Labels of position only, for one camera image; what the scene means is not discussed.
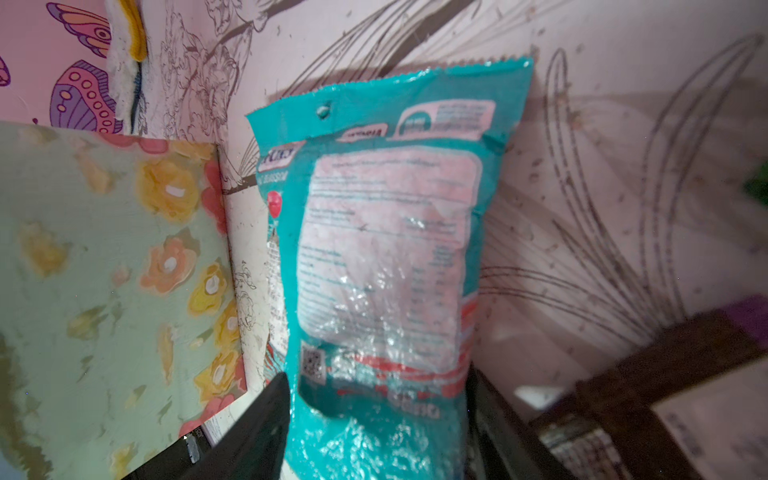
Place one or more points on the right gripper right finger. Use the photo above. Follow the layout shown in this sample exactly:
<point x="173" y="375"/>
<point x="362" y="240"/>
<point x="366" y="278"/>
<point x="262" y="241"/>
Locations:
<point x="500" y="445"/>

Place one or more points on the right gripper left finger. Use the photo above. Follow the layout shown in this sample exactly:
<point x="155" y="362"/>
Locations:
<point x="253" y="448"/>

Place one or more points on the white paper bag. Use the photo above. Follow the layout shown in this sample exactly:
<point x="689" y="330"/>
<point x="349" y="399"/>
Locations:
<point x="119" y="324"/>

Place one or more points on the teal candy bag back-side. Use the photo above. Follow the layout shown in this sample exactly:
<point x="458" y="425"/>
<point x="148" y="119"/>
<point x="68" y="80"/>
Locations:
<point x="377" y="193"/>

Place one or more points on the small brown snack pack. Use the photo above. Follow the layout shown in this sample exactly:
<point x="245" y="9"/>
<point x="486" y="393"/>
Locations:
<point x="606" y="428"/>

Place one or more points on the white knitted glove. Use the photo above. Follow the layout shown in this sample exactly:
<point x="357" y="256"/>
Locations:
<point x="125" y="56"/>

